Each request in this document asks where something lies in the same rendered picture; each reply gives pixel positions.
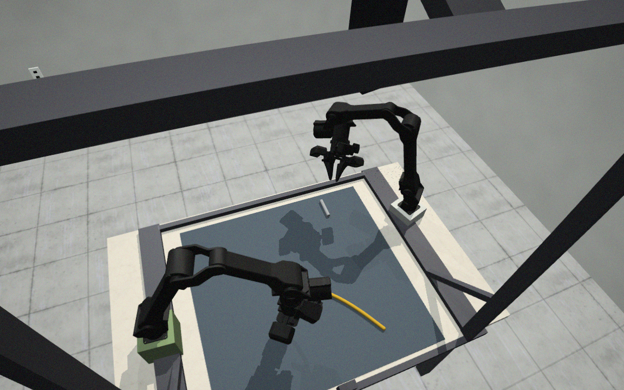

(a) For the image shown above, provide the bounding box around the yellow rope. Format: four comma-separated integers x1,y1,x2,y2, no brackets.
332,293,386,330

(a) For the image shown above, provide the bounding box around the blue-grey mat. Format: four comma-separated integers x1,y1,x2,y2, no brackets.
180,186,445,390

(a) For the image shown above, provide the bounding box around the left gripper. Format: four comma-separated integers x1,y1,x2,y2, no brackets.
269,298,302,345

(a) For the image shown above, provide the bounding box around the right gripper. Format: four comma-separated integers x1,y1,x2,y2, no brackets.
310,135,364,182

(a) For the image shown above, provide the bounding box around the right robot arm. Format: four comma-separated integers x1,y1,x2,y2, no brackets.
313,102,424,215

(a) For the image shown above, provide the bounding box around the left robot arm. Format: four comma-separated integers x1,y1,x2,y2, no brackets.
133,244,332,344

